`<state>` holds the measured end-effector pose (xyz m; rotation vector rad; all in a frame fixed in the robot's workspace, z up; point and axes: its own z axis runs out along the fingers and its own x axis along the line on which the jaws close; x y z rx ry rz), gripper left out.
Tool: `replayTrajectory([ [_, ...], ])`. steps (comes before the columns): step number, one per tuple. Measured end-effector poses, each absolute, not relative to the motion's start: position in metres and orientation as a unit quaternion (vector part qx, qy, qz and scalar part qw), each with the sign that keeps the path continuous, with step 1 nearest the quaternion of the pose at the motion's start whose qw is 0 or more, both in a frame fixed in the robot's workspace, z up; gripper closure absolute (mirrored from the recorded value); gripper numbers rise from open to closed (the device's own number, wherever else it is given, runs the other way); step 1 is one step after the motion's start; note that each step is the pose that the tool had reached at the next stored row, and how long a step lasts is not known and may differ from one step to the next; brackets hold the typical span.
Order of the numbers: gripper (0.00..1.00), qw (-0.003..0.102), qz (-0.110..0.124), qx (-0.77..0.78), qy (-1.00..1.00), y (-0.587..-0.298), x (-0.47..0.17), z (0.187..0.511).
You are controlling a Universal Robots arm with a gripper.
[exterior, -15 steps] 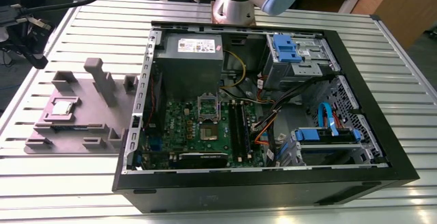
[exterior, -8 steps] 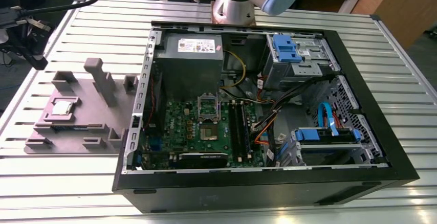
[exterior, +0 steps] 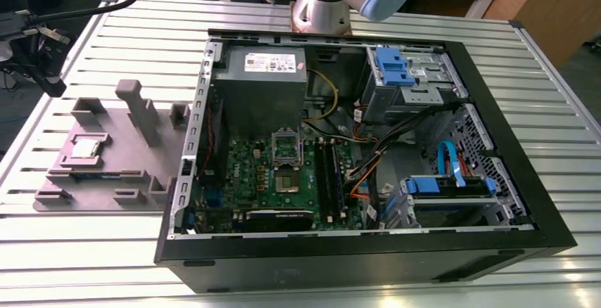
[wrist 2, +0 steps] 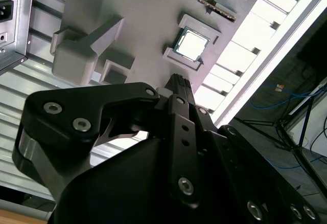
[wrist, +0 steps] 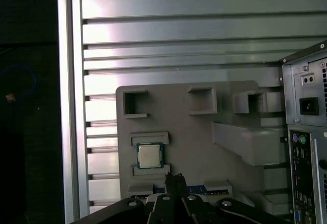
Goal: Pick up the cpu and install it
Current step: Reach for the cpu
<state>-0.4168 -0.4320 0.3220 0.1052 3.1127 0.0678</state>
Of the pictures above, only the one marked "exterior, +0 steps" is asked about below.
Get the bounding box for black PC case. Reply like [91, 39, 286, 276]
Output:
[154, 28, 577, 294]

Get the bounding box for thin multicoloured wire bundle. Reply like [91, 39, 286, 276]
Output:
[328, 132, 380, 144]

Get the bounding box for silver metal drive cage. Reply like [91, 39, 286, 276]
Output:
[362, 43, 470, 123]

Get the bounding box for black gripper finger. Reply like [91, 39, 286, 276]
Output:
[28, 62, 67, 98]

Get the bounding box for red orange disk wires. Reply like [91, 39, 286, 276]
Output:
[458, 155, 476, 179]

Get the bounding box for silver metal disk bay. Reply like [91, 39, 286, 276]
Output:
[397, 177, 516, 230]

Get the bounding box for hard disk in blue carrier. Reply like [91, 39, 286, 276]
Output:
[404, 176, 499, 198]

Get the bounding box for black graphics card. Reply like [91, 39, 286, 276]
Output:
[233, 208, 317, 233]

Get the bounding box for red black twisted wire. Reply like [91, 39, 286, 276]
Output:
[201, 120, 217, 184]

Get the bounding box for blue flat data wire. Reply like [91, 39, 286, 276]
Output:
[436, 139, 470, 188]

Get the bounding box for green motherboard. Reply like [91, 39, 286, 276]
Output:
[193, 134, 366, 234]

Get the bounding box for grey power supply unit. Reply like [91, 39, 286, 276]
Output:
[210, 44, 310, 143]

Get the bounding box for black CPU socket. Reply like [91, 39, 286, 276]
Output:
[270, 165, 305, 196]

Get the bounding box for yellow wire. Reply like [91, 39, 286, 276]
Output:
[302, 68, 341, 123]

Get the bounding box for blue plastic drive latch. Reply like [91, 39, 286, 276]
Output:
[374, 46, 420, 86]

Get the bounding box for silver topped CPU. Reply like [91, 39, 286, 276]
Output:
[70, 139, 101, 157]

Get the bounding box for blue expansion slot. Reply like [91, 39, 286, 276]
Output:
[206, 187, 225, 207]

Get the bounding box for RAM stick with label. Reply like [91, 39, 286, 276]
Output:
[68, 172, 127, 181]

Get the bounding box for orange data wire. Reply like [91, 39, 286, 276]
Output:
[350, 160, 380, 202]

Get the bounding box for grey parts rack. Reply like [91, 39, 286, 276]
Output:
[34, 79, 198, 214]

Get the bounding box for wooden cabinet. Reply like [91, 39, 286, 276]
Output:
[483, 0, 601, 68]

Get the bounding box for black RAM slot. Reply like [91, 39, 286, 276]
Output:
[328, 138, 346, 219]
[321, 138, 341, 219]
[316, 137, 334, 222]

